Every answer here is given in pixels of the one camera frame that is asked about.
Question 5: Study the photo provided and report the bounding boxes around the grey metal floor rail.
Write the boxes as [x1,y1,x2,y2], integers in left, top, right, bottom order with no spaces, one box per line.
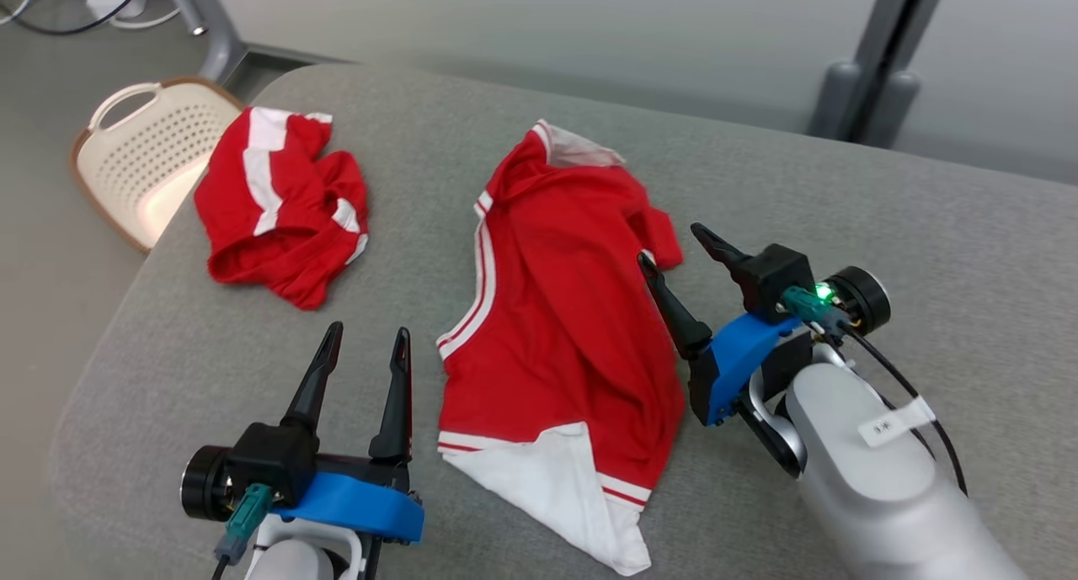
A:
[240,41,355,67]

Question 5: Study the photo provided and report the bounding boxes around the cream perforated laundry basket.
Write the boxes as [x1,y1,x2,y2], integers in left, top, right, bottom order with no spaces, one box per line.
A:
[70,77,246,254]

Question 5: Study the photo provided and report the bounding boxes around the red shorts with white stripe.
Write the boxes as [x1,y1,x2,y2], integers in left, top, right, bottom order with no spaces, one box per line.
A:
[194,106,371,311]

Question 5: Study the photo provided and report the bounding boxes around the grey metal partition post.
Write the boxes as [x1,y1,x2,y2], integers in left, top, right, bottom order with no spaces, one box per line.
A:
[807,0,957,149]

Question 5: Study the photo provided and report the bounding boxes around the red number 23 jersey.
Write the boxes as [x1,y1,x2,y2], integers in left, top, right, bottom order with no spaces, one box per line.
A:
[435,119,687,577]

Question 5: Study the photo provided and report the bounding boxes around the white cable label tag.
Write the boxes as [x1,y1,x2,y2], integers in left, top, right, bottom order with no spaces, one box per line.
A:
[857,397,938,448]

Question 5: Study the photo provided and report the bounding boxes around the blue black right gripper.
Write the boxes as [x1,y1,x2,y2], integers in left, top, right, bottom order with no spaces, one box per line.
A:
[637,222,815,428]

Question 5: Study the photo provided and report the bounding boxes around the black floor cable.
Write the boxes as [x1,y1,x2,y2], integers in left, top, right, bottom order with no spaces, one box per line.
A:
[0,0,154,37]

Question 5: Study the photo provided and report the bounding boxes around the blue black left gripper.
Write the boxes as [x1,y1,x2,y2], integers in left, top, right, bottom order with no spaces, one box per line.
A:
[272,321,425,545]

